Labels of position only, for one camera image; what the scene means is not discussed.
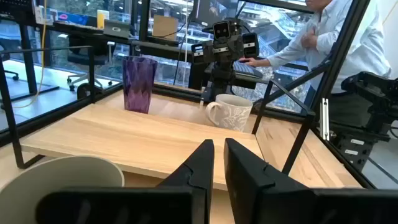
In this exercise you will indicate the white floral ceramic mug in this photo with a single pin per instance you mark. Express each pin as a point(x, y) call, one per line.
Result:
point(233, 115)

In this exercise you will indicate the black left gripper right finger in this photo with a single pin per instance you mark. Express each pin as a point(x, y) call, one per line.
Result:
point(248, 186)

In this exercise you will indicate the brown cardboard box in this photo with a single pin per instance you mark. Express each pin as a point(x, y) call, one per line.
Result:
point(164, 28)

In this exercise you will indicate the black office chair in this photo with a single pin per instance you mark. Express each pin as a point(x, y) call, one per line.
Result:
point(87, 56)

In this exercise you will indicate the purple faceted plastic cup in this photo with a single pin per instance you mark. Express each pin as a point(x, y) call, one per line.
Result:
point(138, 84)

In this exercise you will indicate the yellow container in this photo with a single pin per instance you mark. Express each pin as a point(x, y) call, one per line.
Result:
point(102, 18)

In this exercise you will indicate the person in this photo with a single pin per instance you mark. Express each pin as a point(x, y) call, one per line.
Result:
point(329, 31)

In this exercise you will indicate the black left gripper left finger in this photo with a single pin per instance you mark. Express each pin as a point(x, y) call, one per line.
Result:
point(192, 177)

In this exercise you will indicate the dark computer monitor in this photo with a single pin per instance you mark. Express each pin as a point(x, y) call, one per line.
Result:
point(211, 11)

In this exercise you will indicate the wooden shelf with black frame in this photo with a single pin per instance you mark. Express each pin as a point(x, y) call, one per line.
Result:
point(124, 140)

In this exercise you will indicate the silver metal bracket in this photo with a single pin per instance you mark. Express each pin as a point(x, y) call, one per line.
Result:
point(325, 118)

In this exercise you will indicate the computer keyboard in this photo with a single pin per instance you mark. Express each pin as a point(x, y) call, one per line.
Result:
point(247, 69)

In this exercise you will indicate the black desk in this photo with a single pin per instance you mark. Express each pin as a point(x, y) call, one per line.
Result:
point(161, 49)

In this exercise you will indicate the black aluminium table frame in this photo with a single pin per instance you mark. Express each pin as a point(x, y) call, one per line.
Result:
point(339, 59)

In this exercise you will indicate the cream round bowl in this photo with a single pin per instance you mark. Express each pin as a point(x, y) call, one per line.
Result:
point(62, 174)

